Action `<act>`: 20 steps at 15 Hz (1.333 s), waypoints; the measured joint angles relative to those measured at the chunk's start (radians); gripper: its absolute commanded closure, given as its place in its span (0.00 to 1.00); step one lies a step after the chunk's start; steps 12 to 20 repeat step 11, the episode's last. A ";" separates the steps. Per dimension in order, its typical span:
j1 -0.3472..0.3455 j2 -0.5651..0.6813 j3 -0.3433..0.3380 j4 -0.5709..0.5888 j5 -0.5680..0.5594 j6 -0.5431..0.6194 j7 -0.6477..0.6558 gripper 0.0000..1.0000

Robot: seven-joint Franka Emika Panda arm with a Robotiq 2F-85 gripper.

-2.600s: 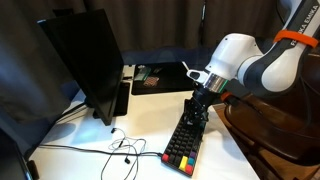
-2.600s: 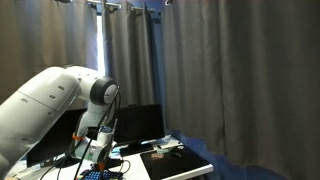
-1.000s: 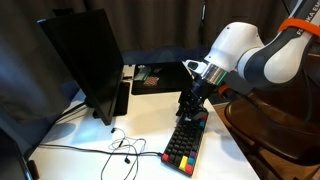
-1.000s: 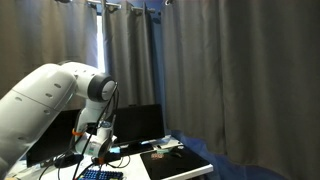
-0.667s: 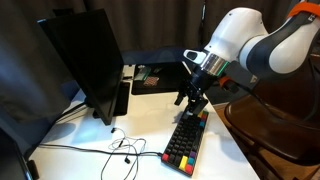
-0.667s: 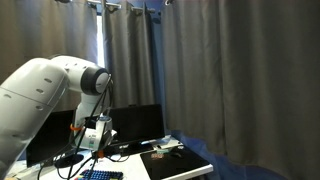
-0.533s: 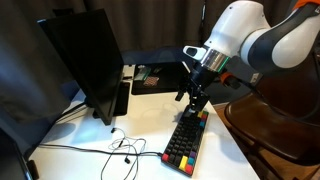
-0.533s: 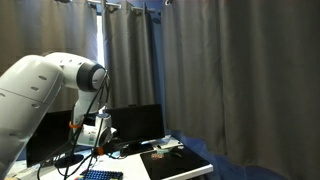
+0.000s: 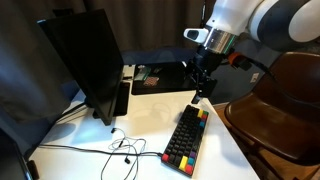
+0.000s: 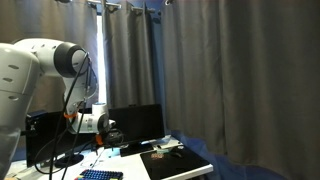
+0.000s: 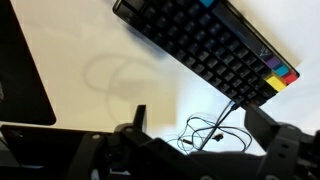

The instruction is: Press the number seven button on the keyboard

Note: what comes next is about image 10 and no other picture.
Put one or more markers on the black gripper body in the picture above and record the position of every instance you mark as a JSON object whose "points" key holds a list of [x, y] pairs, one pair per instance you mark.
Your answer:
{"points": [[115, 136]]}

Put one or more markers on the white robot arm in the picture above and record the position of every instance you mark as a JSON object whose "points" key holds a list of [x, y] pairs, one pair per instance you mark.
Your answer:
{"points": [[20, 73]]}

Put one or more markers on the black keyboard with coloured keys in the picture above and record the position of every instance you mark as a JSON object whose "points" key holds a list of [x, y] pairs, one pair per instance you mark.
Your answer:
{"points": [[100, 175]]}

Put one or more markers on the metal curtain rod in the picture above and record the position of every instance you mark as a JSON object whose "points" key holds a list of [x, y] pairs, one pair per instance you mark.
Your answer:
{"points": [[113, 4]]}

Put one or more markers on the black desk mat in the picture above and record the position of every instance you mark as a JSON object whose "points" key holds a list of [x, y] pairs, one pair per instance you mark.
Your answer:
{"points": [[173, 165]]}

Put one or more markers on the green and white packet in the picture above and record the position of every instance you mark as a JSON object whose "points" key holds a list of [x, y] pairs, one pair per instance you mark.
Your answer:
{"points": [[162, 151]]}

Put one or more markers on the grey curtain panel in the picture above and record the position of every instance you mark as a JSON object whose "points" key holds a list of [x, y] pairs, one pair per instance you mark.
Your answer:
{"points": [[128, 56], [246, 80], [43, 23]]}

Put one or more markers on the black computer mouse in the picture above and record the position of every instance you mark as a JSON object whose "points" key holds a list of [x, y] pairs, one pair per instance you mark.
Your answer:
{"points": [[176, 154]]}

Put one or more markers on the black monitor with rectangular base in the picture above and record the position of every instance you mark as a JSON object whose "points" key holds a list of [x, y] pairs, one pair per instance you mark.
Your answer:
{"points": [[140, 125]]}

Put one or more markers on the blue fabric cover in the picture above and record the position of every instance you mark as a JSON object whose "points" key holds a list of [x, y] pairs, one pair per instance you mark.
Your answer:
{"points": [[213, 156]]}

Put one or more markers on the black monitor with round base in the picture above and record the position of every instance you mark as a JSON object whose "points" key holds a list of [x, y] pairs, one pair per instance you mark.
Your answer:
{"points": [[43, 136]]}

